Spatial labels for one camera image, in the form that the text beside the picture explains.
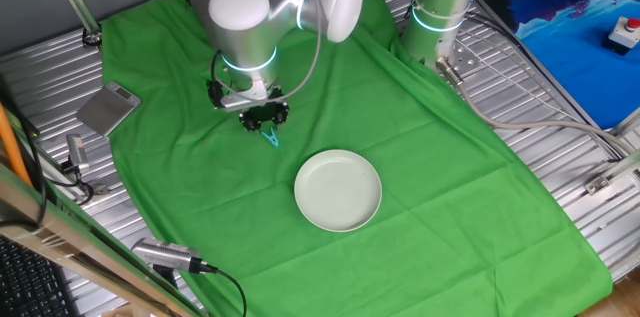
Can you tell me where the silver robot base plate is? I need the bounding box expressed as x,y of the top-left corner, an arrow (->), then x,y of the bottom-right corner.
446,38 -> 482,78

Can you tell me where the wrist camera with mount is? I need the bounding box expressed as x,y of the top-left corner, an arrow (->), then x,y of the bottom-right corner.
206,78 -> 269,112

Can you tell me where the silver digital kitchen scale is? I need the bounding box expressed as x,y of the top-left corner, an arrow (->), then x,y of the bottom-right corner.
74,80 -> 143,137

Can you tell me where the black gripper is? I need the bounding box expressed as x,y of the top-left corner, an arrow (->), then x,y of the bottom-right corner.
238,87 -> 290,132

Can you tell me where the white round bowl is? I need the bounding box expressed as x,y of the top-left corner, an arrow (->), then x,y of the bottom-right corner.
293,148 -> 384,234

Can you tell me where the aluminium profile with bracket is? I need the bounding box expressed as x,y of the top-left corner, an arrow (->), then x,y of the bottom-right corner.
583,149 -> 640,197

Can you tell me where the emergency stop button box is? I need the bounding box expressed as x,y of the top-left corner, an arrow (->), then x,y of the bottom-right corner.
601,15 -> 640,57

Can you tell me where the blue patterned mat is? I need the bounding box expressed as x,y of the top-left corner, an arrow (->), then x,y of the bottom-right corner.
477,0 -> 640,131

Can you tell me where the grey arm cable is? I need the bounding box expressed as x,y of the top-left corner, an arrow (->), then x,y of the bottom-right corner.
222,0 -> 324,108

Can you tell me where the green cloth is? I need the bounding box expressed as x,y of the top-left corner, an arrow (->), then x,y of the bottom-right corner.
101,0 -> 614,317

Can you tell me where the metal camera mount arm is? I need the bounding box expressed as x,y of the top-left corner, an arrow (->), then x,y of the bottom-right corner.
58,159 -> 110,207

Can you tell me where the black camera cable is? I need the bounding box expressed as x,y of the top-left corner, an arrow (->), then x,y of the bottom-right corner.
199,262 -> 249,317

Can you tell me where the orange pole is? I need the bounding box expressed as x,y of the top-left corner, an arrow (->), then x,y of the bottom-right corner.
0,101 -> 34,188

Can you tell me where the wooden frame beam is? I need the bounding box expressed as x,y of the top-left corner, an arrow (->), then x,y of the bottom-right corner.
0,164 -> 209,317

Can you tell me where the blue plastic clothespin clamp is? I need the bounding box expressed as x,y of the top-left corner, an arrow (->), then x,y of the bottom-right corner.
259,126 -> 281,149

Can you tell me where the grey robot base hose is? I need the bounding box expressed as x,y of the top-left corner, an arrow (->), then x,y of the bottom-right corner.
435,56 -> 634,157

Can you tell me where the black camera stand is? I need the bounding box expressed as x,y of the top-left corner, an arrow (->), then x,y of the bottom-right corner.
152,264 -> 180,291

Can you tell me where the black keyboard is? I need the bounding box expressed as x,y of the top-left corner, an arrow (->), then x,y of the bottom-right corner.
0,236 -> 81,317

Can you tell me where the silver exterior camera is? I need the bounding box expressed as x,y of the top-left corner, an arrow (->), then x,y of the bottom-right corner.
130,236 -> 219,276
65,133 -> 92,174

